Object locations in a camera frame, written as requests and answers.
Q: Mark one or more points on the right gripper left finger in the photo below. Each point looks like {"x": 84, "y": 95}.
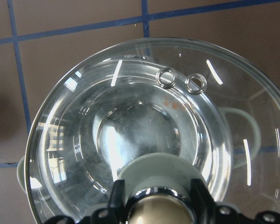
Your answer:
{"x": 114, "y": 211}

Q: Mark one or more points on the pale green steel pot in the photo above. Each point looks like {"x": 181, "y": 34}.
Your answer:
{"x": 103, "y": 116}

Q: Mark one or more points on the glass pot lid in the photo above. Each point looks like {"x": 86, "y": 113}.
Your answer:
{"x": 158, "y": 185}

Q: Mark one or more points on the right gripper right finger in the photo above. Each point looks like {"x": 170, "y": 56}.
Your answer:
{"x": 207, "y": 211}

